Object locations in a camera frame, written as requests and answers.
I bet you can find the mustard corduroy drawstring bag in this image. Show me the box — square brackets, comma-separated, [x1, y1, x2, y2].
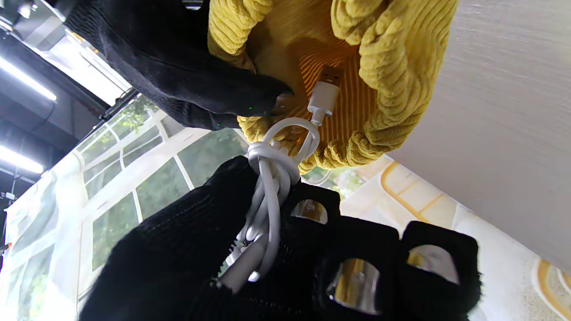
[207, 0, 459, 175]

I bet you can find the white USB cable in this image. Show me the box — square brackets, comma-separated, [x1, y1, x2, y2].
[216, 66, 344, 295]

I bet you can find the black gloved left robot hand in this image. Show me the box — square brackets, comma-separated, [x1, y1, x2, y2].
[78, 155, 482, 321]

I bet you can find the printed sunroom backdrop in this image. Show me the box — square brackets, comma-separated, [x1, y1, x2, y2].
[0, 96, 571, 321]

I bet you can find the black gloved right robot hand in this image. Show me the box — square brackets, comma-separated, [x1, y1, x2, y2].
[65, 0, 295, 131]

